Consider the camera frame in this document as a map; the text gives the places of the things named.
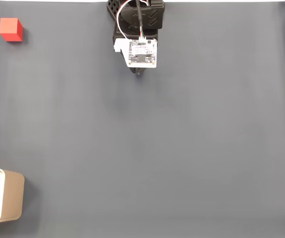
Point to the red cube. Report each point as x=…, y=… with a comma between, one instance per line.
x=8, y=26

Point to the beige box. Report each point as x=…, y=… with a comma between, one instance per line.
x=13, y=196

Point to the dark blue-grey mat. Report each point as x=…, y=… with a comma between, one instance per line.
x=157, y=148

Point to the white camera board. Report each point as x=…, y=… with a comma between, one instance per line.
x=142, y=53

